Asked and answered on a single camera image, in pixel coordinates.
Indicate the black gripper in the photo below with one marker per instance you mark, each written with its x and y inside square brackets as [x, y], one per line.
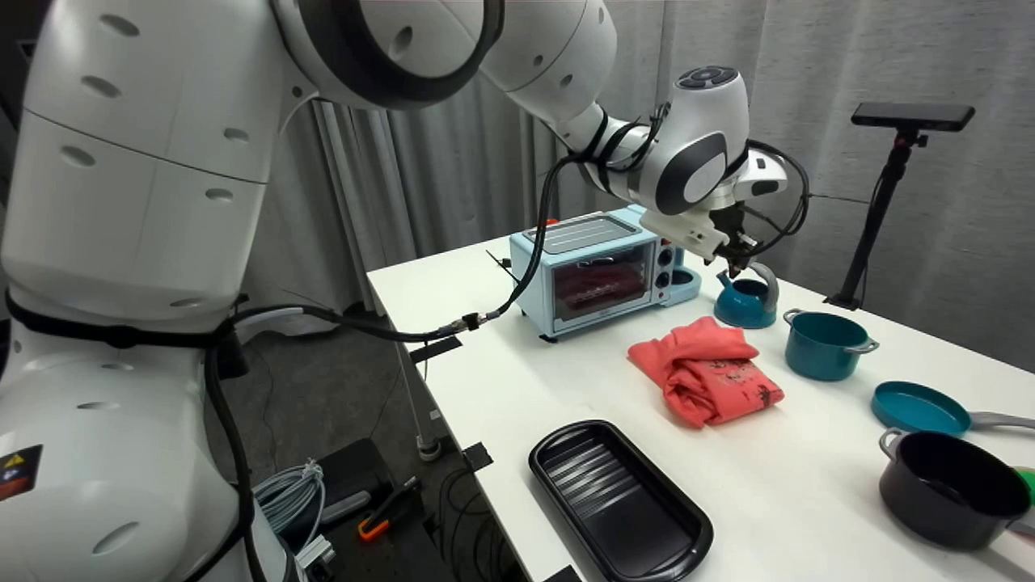
[738, 229]

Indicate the red cloth towel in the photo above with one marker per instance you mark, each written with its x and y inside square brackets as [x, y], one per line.
[699, 374]

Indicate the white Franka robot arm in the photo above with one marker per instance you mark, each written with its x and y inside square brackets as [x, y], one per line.
[139, 215]

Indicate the teal toy pot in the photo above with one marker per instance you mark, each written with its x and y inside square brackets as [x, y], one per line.
[824, 349]

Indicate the black tripod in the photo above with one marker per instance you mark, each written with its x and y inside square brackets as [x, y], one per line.
[877, 215]

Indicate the light blue toaster oven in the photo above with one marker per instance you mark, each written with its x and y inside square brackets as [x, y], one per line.
[584, 286]

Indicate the teal toy frying pan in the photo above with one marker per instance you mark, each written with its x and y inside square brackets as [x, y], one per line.
[916, 409]

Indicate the black ridged grill tray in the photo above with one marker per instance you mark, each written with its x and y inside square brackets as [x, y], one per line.
[618, 503]

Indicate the black cooking pot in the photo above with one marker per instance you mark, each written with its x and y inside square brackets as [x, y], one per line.
[948, 489]

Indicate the long black tape strip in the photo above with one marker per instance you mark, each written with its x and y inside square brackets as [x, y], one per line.
[433, 347]

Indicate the small black tape square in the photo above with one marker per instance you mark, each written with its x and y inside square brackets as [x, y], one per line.
[476, 456]

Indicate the small green object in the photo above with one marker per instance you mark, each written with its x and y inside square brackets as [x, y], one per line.
[1022, 482]

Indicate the grey table leg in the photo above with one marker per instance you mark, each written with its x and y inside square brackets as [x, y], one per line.
[420, 409]

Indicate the wide black tape patch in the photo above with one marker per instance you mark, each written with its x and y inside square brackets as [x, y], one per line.
[562, 573]

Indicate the black floor box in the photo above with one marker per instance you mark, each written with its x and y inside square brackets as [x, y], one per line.
[351, 473]

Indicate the black stereo camera bar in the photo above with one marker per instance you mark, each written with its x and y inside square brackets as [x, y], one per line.
[910, 117]

